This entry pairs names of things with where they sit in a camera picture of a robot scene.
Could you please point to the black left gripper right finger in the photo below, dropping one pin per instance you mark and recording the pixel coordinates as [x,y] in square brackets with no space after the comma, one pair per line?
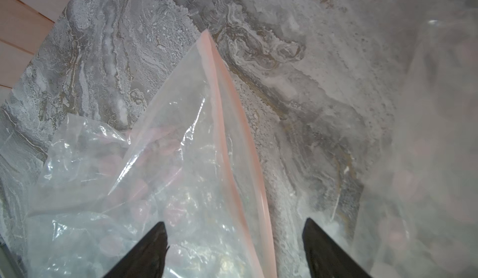
[325,258]

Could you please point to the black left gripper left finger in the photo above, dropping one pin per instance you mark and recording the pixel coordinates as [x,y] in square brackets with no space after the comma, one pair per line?
[146,259]

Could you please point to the clear zipper bag pink zip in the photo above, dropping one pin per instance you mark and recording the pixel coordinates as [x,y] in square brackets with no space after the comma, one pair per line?
[189,164]

